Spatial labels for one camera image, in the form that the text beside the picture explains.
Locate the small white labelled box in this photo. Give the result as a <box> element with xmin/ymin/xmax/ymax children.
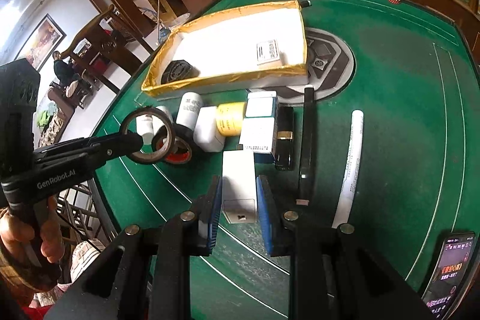
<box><xmin>256</xmin><ymin>40</ymin><xmax>284</xmax><ymax>66</ymax></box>

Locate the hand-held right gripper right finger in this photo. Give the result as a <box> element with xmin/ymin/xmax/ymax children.
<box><xmin>257</xmin><ymin>175</ymin><xmax>436</xmax><ymax>320</ymax></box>

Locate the black box with gold band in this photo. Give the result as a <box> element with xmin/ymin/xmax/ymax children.
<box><xmin>275</xmin><ymin>106</ymin><xmax>295</xmax><ymax>171</ymax></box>

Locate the white blue box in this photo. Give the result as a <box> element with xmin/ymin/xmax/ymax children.
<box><xmin>239</xmin><ymin>117</ymin><xmax>278</xmax><ymax>156</ymax></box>

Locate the brown tape roll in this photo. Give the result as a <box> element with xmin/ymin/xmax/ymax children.
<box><xmin>121</xmin><ymin>108</ymin><xmax>175</xmax><ymax>165</ymax></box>

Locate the yellow round jar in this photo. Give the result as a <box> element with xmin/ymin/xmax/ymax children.
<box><xmin>217</xmin><ymin>103</ymin><xmax>246</xmax><ymax>137</ymax></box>

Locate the wooden chair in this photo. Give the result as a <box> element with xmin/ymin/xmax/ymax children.
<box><xmin>60</xmin><ymin>4</ymin><xmax>158</xmax><ymax>93</ymax></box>

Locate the long black stick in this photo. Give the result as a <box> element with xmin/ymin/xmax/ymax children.
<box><xmin>298</xmin><ymin>87</ymin><xmax>316</xmax><ymax>206</ymax></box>

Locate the table centre control panel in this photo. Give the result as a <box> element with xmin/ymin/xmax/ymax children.
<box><xmin>277</xmin><ymin>28</ymin><xmax>355</xmax><ymax>105</ymax></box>

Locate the framed wall picture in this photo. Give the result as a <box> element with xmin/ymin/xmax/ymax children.
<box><xmin>15</xmin><ymin>13</ymin><xmax>66</xmax><ymax>71</ymax></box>

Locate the black round fan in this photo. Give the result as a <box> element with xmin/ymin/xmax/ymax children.
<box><xmin>160</xmin><ymin>59</ymin><xmax>199</xmax><ymax>84</ymax></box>

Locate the yellow-rimmed white box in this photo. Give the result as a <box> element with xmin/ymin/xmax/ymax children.
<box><xmin>141</xmin><ymin>0</ymin><xmax>310</xmax><ymax>97</ymax></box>

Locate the white labelled bottle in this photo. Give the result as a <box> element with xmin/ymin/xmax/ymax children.
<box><xmin>176</xmin><ymin>92</ymin><xmax>204</xmax><ymax>129</ymax></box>

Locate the plain white box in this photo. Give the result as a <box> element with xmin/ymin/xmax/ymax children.
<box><xmin>221</xmin><ymin>151</ymin><xmax>259</xmax><ymax>224</ymax></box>

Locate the black red tape roll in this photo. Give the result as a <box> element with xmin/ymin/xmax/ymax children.
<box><xmin>152</xmin><ymin>125</ymin><xmax>196</xmax><ymax>165</ymax></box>

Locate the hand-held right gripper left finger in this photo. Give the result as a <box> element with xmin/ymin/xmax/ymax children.
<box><xmin>45</xmin><ymin>175</ymin><xmax>224</xmax><ymax>320</ymax></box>

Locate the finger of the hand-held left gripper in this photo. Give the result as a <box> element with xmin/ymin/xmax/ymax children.
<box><xmin>84</xmin><ymin>130</ymin><xmax>145</xmax><ymax>167</ymax></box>

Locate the person's left hand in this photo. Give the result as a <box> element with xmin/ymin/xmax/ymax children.
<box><xmin>0</xmin><ymin>194</ymin><xmax>66</xmax><ymax>292</ymax></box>

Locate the smartphone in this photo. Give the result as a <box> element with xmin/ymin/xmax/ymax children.
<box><xmin>422</xmin><ymin>231</ymin><xmax>477</xmax><ymax>320</ymax></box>

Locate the small white bottle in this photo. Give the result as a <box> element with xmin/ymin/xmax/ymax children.
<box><xmin>136</xmin><ymin>115</ymin><xmax>155</xmax><ymax>143</ymax></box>
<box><xmin>154</xmin><ymin>106</ymin><xmax>174</xmax><ymax>129</ymax></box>

